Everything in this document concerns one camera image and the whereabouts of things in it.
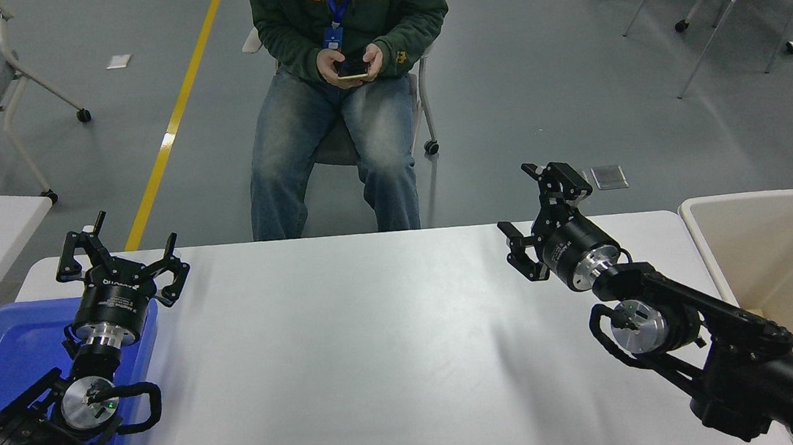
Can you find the person's right hand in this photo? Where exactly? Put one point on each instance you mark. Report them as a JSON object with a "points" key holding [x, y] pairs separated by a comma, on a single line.
{"points": [[328, 64]]}

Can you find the person's left hand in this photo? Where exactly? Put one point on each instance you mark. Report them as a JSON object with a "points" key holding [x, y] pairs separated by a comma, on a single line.
{"points": [[376, 59]]}

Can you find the person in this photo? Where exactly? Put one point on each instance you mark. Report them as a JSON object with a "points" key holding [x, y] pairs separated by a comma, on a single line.
{"points": [[286, 13]]}

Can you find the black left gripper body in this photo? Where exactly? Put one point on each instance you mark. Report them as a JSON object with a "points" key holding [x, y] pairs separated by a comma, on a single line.
{"points": [[113, 300]]}

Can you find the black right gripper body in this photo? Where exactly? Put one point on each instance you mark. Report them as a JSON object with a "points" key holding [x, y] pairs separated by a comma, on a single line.
{"points": [[576, 244]]}

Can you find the silver floor plate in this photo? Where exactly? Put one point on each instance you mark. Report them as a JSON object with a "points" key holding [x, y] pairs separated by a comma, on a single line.
{"points": [[609, 177]]}

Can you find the gold smartphone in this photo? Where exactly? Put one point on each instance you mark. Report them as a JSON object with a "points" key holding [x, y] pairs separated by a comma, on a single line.
{"points": [[353, 68]]}

